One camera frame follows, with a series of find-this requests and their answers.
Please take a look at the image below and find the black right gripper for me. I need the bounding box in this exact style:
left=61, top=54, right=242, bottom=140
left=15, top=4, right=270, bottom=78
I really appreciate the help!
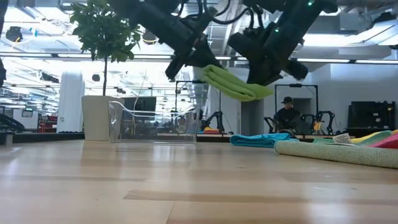
left=228, top=32, right=309, bottom=85

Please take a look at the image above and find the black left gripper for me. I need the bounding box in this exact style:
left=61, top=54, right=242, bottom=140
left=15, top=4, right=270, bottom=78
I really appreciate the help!
left=164, top=7, right=224, bottom=82

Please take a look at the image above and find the bright green microfiber towel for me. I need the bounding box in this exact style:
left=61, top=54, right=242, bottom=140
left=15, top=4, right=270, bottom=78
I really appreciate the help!
left=200, top=64, right=275, bottom=103

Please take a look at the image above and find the blue microfiber towel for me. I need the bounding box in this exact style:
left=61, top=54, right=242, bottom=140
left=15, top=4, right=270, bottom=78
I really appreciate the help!
left=229, top=133, right=293, bottom=149

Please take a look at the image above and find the yellow microfiber towel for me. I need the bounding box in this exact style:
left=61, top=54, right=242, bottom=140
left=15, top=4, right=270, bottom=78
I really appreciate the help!
left=351, top=129, right=398, bottom=144

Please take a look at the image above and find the pink microfiber towel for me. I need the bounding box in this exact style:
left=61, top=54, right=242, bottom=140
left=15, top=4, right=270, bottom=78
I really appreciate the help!
left=368, top=133, right=398, bottom=149

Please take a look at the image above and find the person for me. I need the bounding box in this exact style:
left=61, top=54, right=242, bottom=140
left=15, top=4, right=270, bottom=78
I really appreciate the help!
left=274, top=96, right=303, bottom=133

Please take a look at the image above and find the black monitor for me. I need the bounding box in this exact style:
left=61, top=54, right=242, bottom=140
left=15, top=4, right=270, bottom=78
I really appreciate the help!
left=120, top=96, right=157, bottom=122

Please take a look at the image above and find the green leafy tree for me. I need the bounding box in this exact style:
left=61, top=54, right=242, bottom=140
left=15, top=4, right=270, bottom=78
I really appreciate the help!
left=70, top=0, right=142, bottom=97

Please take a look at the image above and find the pale green waffle towel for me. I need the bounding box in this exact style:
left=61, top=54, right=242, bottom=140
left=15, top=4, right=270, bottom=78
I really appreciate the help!
left=273, top=129, right=398, bottom=170

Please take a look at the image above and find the clear plastic bin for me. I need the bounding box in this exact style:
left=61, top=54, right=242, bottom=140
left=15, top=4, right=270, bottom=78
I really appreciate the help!
left=108, top=101, right=201, bottom=144

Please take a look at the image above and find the black cabinet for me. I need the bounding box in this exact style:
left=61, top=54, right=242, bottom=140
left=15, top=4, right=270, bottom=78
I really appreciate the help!
left=347, top=100, right=396, bottom=138

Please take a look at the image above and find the white planter pot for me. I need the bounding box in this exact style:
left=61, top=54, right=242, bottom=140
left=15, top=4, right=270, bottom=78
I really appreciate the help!
left=81, top=95, right=125, bottom=141

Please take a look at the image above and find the white round column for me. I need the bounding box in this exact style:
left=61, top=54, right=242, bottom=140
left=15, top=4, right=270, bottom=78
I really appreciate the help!
left=57, top=73, right=85, bottom=133

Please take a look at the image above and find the black gantry frame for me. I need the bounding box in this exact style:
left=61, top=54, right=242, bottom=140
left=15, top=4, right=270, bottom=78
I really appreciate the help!
left=274, top=83, right=320, bottom=128

